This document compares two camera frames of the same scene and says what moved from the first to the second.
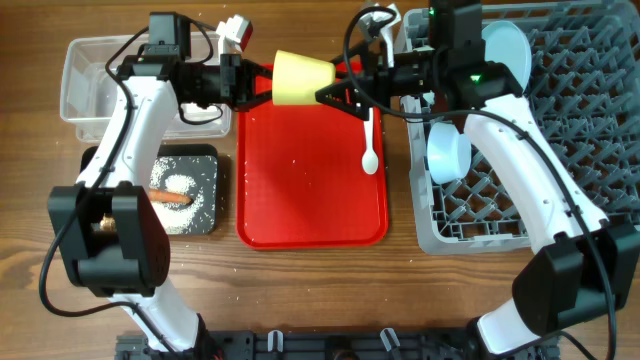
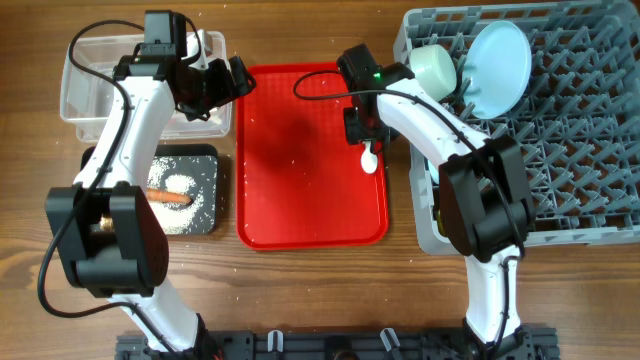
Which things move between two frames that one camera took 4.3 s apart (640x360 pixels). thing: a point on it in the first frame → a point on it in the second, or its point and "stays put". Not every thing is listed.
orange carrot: x=166 y=196 stays put
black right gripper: x=376 y=84 → x=352 y=130
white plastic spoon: x=370 y=161 stays put
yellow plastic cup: x=296 y=79 → x=440 y=222
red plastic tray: x=300 y=178 stays put
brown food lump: x=107 y=224 stays put
